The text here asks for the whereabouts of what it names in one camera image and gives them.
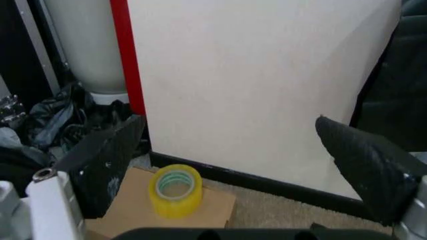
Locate yellow clear tape roll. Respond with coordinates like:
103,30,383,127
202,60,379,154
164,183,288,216
148,164,204,220

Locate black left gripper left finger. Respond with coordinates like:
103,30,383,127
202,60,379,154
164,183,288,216
0,114,145,240

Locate black baseboard strip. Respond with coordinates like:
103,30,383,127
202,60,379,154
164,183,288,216
148,149,368,216

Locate black metal frame post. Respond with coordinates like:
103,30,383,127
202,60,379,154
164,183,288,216
0,0,73,96

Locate brown cardboard sheet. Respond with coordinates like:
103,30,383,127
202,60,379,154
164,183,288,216
84,166,237,240

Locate crumpled black garbage bag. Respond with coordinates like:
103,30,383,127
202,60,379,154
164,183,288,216
0,82,135,176

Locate grey cylindrical tank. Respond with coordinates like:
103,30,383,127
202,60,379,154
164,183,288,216
44,0,131,104

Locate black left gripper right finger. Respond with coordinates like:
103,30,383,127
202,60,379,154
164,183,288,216
314,115,427,240

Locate red vertical pole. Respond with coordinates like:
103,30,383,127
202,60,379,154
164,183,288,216
108,0,146,116

